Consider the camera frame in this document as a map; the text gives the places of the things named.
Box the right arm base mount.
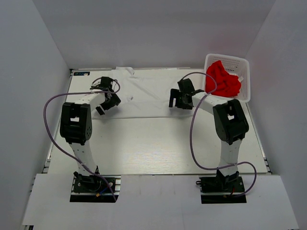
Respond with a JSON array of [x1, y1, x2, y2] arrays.
[[195, 176, 247, 204]]

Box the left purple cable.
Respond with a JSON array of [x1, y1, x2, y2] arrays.
[[43, 77, 121, 201]]

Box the blue table label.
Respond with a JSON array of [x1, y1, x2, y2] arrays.
[[73, 71, 90, 76]]

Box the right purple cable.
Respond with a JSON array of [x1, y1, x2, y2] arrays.
[[179, 72, 257, 198]]

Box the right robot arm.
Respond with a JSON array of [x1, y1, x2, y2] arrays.
[[169, 79, 249, 193]]

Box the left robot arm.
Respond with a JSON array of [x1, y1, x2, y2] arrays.
[[60, 76, 121, 191]]

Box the white t shirt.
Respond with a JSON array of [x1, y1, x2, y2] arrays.
[[92, 69, 193, 119]]

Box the white plastic basket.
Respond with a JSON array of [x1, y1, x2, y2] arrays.
[[203, 54, 250, 103]]

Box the red t shirt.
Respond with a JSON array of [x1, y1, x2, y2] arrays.
[[205, 60, 241, 97]]

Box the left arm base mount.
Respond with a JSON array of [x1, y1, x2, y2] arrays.
[[70, 172, 121, 203]]

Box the purple cable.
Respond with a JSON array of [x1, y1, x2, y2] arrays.
[[179, 72, 257, 198], [43, 77, 121, 201]]

